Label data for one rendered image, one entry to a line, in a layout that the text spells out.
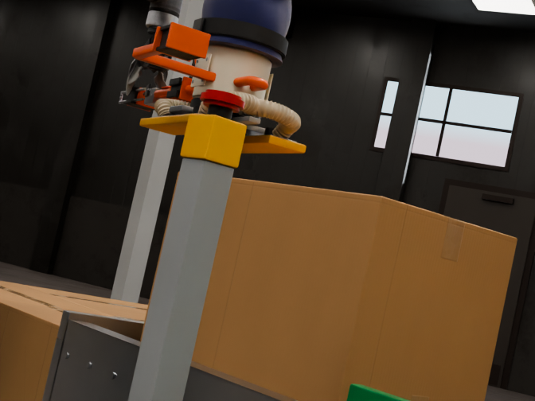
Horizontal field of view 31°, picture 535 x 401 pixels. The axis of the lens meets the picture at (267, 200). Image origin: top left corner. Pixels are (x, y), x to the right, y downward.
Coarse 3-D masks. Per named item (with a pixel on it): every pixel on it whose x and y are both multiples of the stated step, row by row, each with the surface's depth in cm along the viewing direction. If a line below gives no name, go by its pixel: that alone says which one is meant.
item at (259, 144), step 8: (272, 128) 231; (248, 136) 231; (256, 136) 227; (264, 136) 223; (272, 136) 222; (248, 144) 231; (256, 144) 228; (264, 144) 225; (272, 144) 222; (280, 144) 222; (288, 144) 223; (296, 144) 224; (248, 152) 248; (256, 152) 244; (264, 152) 240; (272, 152) 237; (280, 152) 233; (288, 152) 230; (296, 152) 226; (304, 152) 226
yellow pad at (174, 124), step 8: (144, 120) 239; (152, 120) 234; (160, 120) 230; (168, 120) 225; (176, 120) 221; (184, 120) 217; (152, 128) 242; (160, 128) 238; (168, 128) 234; (176, 128) 231; (184, 128) 227
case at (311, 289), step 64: (256, 192) 189; (320, 192) 176; (256, 256) 185; (320, 256) 172; (384, 256) 166; (448, 256) 177; (512, 256) 190; (256, 320) 182; (320, 320) 169; (384, 320) 168; (448, 320) 179; (256, 384) 178; (320, 384) 166; (384, 384) 169; (448, 384) 181
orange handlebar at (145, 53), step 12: (144, 48) 212; (144, 60) 219; (156, 60) 220; (168, 60) 221; (180, 72) 224; (192, 72) 224; (204, 72) 226; (240, 84) 224; (252, 84) 221; (264, 84) 221; (144, 96) 278; (156, 96) 271
